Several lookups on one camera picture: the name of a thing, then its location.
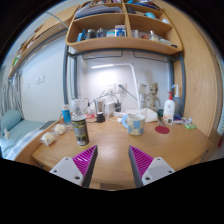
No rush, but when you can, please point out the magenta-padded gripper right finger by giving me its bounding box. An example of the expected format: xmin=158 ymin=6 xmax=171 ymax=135
xmin=128 ymin=144 xmax=176 ymax=189

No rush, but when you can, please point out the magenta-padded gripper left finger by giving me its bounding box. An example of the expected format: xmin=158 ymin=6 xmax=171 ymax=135
xmin=49 ymin=144 xmax=99 ymax=189

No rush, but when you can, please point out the clear bottle with dark label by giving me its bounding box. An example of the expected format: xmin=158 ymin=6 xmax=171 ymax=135
xmin=70 ymin=98 xmax=91 ymax=149

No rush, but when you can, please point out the bagged white bun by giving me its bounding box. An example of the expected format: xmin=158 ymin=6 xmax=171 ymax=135
xmin=53 ymin=123 xmax=68 ymax=135
xmin=40 ymin=131 xmax=56 ymax=147

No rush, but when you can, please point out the flat round red coaster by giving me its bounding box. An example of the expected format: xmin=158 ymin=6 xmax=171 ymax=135
xmin=154 ymin=124 xmax=171 ymax=135

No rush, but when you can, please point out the white mug with blue patches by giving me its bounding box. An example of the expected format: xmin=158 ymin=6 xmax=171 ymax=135
xmin=121 ymin=113 xmax=146 ymax=137

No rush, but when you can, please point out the small blue tube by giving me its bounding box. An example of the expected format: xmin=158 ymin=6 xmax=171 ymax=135
xmin=61 ymin=104 xmax=72 ymax=125

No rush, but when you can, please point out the white box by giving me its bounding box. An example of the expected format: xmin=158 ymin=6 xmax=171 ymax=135
xmin=128 ymin=107 xmax=159 ymax=123

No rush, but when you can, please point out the white tube with print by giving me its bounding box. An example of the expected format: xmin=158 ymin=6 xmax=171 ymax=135
xmin=173 ymin=116 xmax=193 ymax=125

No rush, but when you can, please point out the white lotion bottle, red pump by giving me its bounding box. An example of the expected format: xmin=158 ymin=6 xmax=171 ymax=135
xmin=162 ymin=91 xmax=176 ymax=126

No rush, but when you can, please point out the small black charger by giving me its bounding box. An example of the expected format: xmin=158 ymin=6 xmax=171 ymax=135
xmin=95 ymin=111 xmax=106 ymax=124

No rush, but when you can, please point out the white power strip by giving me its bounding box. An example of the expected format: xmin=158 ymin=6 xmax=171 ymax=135
xmin=113 ymin=109 xmax=129 ymax=118

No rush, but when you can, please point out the bed with teal pillow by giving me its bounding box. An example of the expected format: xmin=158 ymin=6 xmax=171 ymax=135
xmin=0 ymin=109 xmax=48 ymax=161

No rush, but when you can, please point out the wooden robot figure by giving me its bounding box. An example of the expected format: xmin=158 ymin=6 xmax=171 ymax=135
xmin=146 ymin=82 xmax=160 ymax=111

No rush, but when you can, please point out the white desk lamp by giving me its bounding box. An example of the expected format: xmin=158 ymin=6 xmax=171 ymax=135
xmin=89 ymin=62 xmax=142 ymax=111

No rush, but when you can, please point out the wooden shelf unit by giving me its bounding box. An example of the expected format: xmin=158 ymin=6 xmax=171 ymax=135
xmin=65 ymin=0 xmax=184 ymax=56

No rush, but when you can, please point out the grey metal frame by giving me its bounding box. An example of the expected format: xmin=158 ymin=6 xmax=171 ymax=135
xmin=62 ymin=44 xmax=186 ymax=116

